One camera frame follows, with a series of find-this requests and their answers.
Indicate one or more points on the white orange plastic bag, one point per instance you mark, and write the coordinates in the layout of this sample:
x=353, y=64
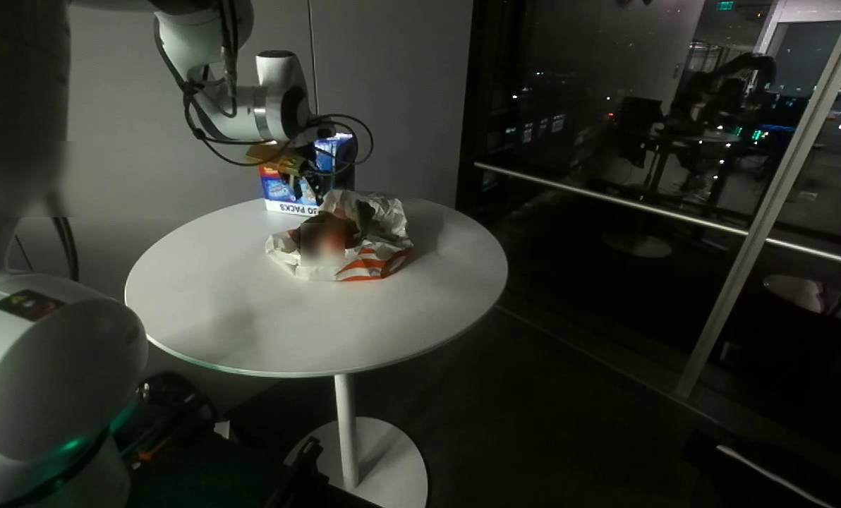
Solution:
x=383, y=251

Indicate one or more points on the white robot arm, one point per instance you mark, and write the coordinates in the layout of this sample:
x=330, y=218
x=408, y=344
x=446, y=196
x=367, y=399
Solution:
x=69, y=354

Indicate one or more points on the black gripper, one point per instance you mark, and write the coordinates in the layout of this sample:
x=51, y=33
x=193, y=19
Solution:
x=291, y=169

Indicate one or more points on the round white table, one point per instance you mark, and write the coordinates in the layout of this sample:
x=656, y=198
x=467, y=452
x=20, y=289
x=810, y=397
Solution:
x=210, y=296

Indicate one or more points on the red plush radish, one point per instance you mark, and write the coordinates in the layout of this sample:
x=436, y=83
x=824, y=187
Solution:
x=337, y=235

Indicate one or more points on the blue snack variety box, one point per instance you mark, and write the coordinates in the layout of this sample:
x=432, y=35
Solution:
x=330, y=159

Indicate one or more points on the brown plush moose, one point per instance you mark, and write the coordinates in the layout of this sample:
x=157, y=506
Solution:
x=315, y=234

